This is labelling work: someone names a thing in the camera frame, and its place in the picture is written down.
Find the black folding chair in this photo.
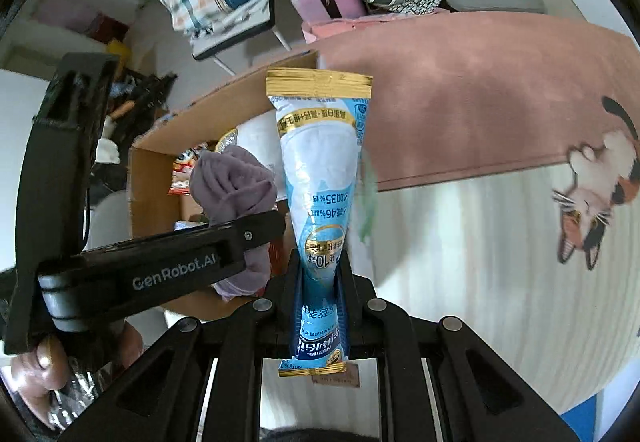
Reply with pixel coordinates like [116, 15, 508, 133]
[189, 0, 292, 76]

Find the dark clutter pile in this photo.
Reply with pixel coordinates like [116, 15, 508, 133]
[89, 40, 178, 205]

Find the light blue gold pouch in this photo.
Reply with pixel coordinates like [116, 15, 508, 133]
[266, 67, 372, 377]

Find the lilac fuzzy sock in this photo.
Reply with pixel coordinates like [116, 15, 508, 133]
[189, 145, 277, 301]

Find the left hand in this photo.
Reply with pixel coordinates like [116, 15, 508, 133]
[11, 323, 144, 431]

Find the grey office chair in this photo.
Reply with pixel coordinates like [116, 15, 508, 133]
[85, 191, 131, 250]

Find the cardboard box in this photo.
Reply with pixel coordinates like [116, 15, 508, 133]
[127, 50, 321, 323]

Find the orange snack bag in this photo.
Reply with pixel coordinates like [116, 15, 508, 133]
[167, 143, 207, 195]

